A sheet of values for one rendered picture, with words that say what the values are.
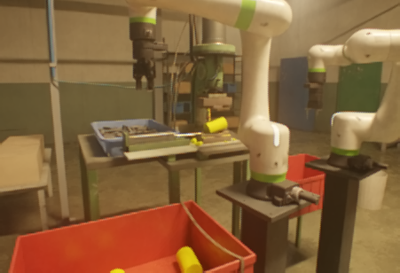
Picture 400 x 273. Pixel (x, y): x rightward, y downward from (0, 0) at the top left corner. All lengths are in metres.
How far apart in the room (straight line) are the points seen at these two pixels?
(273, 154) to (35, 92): 5.86
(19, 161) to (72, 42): 4.41
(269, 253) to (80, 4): 6.17
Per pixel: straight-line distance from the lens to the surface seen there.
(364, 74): 7.08
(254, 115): 1.04
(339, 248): 1.54
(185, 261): 1.05
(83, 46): 6.46
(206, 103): 1.32
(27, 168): 2.35
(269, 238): 1.01
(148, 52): 0.98
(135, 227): 1.07
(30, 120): 6.48
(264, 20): 0.89
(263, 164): 0.91
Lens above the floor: 1.31
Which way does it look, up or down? 9 degrees down
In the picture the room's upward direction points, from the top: straight up
